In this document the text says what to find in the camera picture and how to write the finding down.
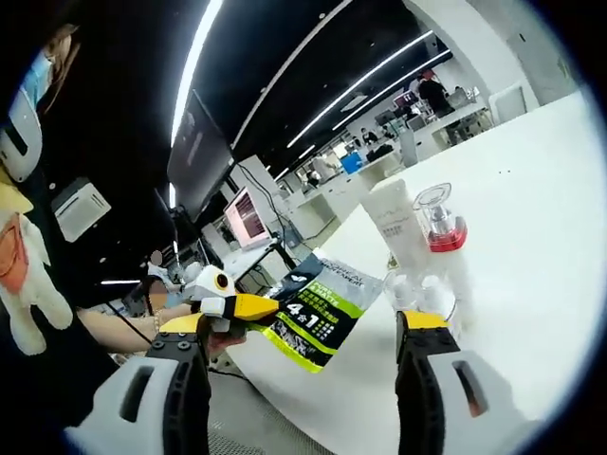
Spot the blue box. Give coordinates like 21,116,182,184
340,152,367,175

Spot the green black silver sachet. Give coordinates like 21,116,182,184
255,252,386,375

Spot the large dark monitor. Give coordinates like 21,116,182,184
165,88,234,217

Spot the grey office chair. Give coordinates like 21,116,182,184
397,126,418,168

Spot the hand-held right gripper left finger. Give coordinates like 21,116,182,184
61,315,213,455

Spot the white skincare tube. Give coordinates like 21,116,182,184
361,178,431,279

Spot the white office desk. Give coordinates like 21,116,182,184
429,106,489,146

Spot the white plush toy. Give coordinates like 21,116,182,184
0,179,76,356

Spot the white boxy appliance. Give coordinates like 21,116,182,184
50,176,113,244

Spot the person's left hand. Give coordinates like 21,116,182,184
158,302,248,355

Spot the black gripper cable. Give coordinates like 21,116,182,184
104,300,157,343

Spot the grey mesh chair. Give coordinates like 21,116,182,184
208,369,333,455

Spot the person's masked head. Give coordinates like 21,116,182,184
21,23,82,115

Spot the white chest-worn device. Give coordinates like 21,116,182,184
0,94,45,185

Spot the open laptop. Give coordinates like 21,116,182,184
222,185,272,251

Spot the white red-collared pump bottle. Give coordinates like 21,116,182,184
411,182,476,331

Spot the white chair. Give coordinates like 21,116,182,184
487,83,528,128

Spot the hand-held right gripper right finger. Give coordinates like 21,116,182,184
395,310,540,455

